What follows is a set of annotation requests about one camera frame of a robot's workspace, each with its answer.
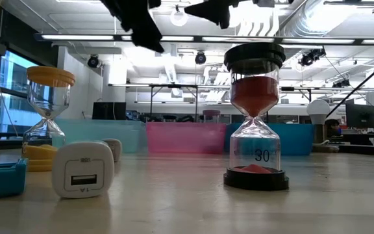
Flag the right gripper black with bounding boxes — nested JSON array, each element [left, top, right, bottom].
[[184, 0, 294, 30]]

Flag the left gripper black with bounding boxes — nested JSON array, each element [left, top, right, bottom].
[[101, 0, 165, 54]]

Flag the black capped hourglass red sand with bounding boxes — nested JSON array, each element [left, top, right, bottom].
[[223, 42, 290, 192]]

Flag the lavender capped hourglass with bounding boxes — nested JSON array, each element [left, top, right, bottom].
[[202, 109, 221, 124]]

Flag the yellow capped hourglass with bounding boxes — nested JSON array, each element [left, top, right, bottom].
[[21, 66, 77, 173]]

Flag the small teal box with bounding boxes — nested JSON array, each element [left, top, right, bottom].
[[0, 157, 29, 200]]

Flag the black office desk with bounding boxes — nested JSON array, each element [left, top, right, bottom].
[[328, 132, 374, 157]]

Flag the long ceiling light bar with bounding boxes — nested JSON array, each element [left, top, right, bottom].
[[34, 32, 374, 46]]

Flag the black rectangular screen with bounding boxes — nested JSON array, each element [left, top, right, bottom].
[[92, 101, 127, 121]]

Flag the green translucent plastic bin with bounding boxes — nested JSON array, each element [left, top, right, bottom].
[[51, 118, 149, 154]]

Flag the pink translucent plastic bin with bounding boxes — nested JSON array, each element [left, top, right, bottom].
[[145, 122, 229, 155]]

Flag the large glass window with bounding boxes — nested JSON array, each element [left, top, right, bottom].
[[0, 48, 60, 142]]

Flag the white USB charger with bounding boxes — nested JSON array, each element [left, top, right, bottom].
[[51, 140, 116, 200]]

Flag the white light bulb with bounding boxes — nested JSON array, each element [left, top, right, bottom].
[[306, 98, 331, 125]]

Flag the blue plastic bin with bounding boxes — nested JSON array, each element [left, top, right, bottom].
[[223, 122, 316, 157]]

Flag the cylindrical bulb stand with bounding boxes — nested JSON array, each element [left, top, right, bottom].
[[313, 123, 328, 146]]

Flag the person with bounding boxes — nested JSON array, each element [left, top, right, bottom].
[[324, 118, 343, 138]]

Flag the dark computer monitor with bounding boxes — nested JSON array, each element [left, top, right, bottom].
[[345, 103, 374, 129]]

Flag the white hanging ring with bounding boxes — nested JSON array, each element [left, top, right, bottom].
[[169, 4, 189, 28]]

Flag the black metal rack frame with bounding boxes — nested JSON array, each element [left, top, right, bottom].
[[108, 83, 313, 123]]

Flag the silver ventilation duct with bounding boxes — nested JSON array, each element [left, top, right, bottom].
[[277, 0, 374, 38]]

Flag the long black cable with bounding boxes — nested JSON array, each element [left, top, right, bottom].
[[325, 48, 374, 118]]

